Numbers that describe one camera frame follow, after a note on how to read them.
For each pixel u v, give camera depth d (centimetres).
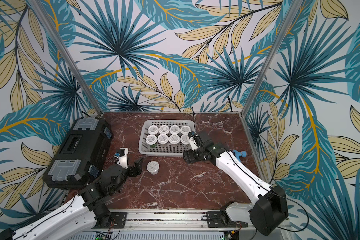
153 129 100
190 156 69
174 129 100
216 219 73
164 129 100
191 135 72
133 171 66
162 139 95
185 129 100
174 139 96
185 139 95
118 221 73
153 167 86
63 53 83
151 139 95
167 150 98
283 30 76
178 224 74
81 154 78
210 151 53
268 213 39
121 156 64
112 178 55
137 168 67
